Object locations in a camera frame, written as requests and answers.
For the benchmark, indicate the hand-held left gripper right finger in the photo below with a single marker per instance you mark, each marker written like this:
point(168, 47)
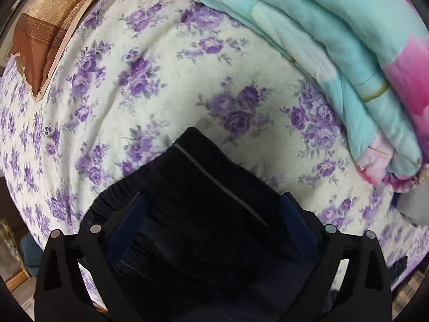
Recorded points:
point(298, 224)

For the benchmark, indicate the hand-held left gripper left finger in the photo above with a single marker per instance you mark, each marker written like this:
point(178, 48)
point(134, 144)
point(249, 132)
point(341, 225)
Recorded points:
point(129, 228)

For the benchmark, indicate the dark navy pants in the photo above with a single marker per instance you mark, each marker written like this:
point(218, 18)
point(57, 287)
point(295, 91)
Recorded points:
point(207, 224)

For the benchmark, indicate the teal object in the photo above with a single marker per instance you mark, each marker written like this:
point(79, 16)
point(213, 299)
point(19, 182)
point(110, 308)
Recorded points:
point(32, 251)

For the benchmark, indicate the dark cloth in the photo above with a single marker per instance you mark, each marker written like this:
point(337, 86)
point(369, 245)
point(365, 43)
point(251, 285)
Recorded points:
point(398, 265)

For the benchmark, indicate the purple floral bed sheet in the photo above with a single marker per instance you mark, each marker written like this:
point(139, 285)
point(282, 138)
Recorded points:
point(150, 90)

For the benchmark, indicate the turquoise pink floral quilt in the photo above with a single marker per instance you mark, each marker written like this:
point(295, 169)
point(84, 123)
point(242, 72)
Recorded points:
point(318, 23)

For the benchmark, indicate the brown patterned pillow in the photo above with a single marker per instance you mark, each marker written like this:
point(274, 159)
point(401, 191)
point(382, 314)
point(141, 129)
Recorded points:
point(43, 33)

